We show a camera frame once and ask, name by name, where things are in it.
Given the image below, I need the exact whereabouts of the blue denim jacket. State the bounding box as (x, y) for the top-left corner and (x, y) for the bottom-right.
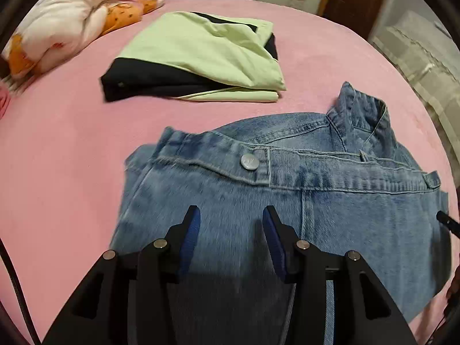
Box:
(110, 81), (453, 345)

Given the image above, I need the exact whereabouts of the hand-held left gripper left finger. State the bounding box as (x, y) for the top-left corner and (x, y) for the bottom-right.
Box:
(42, 205), (200, 345)

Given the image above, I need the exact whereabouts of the folded green and black garment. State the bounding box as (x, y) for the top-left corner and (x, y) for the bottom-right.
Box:
(101, 11), (287, 103)

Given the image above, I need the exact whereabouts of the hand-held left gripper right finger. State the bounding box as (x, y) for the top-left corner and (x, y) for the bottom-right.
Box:
(262, 205), (419, 345)

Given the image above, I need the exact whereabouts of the crumpled pink cloth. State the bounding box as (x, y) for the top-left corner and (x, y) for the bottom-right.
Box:
(0, 85), (12, 119)

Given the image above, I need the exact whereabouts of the brown wooden door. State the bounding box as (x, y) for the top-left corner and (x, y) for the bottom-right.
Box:
(319, 0), (393, 40)

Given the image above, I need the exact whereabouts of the pink white floral quilt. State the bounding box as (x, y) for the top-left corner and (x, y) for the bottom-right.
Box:
(1, 0), (166, 80)

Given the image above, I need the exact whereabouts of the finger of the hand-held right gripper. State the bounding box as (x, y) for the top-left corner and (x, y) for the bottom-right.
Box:
(436, 211), (460, 240)

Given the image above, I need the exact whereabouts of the bed with pink blanket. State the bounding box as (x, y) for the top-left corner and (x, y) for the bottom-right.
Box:
(0, 0), (458, 345)

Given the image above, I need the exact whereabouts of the lace covered furniture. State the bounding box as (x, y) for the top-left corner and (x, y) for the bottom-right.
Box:
(371, 10), (460, 145)

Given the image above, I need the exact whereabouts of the black cable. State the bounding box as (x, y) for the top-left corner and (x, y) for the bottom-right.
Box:
(0, 239), (41, 345)

